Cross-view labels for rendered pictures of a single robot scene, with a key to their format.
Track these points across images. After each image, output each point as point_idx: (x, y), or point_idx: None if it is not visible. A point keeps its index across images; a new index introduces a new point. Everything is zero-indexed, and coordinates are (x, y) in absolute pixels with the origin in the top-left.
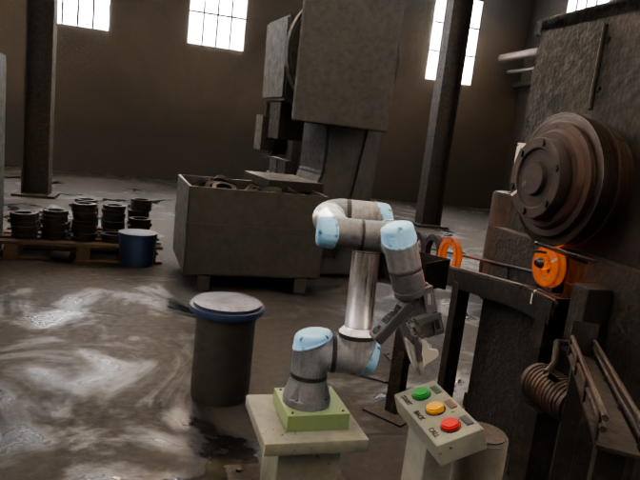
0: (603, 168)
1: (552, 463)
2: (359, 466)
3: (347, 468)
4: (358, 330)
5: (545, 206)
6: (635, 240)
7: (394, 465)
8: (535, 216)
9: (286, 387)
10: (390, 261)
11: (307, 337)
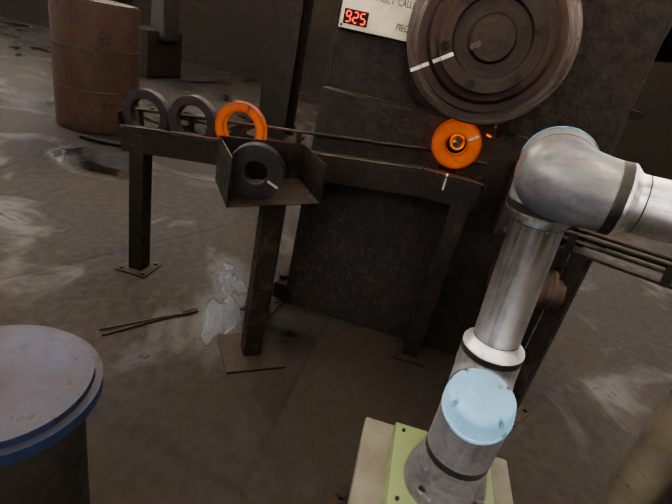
0: (581, 33)
1: (543, 346)
2: (344, 458)
3: (343, 474)
4: (520, 348)
5: (519, 80)
6: (549, 110)
7: (355, 423)
8: (494, 92)
9: (446, 498)
10: None
11: (507, 414)
